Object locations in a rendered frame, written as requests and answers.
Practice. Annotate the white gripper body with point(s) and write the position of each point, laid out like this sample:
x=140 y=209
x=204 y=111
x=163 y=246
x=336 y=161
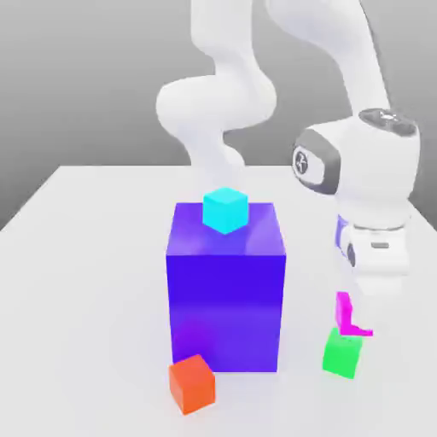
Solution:
x=382 y=259

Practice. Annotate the small magenta cube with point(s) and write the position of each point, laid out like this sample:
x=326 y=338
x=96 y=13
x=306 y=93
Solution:
x=343 y=309

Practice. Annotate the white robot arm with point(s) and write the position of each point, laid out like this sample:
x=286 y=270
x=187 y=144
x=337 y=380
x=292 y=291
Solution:
x=235 y=99

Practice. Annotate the small green cube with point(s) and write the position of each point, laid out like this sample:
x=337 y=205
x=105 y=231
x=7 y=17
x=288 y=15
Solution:
x=341 y=356

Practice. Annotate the small cyan cube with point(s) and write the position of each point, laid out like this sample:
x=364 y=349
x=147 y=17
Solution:
x=223 y=210

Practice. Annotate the small orange cube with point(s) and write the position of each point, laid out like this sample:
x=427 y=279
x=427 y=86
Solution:
x=191 y=384

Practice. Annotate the large purple box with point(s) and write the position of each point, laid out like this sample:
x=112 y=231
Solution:
x=225 y=300

